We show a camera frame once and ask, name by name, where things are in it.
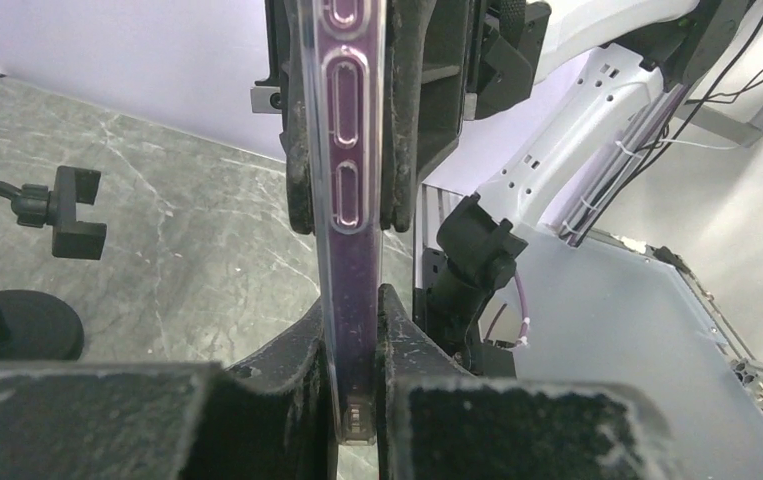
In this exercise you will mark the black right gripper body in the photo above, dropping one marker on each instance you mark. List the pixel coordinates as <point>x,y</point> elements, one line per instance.
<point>479,59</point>

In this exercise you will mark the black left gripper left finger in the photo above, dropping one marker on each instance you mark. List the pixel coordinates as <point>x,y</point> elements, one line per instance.
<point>266,417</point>

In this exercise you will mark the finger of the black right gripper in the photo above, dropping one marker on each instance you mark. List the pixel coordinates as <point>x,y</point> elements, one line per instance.
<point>406,27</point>
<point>298,172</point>

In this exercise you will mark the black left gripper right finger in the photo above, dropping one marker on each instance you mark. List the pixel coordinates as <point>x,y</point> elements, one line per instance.
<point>435,420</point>

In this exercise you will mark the black phone dark case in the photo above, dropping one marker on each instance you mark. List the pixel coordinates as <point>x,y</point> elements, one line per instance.
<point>342,53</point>

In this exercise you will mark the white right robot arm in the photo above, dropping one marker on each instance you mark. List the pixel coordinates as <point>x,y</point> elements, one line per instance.
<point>643,56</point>

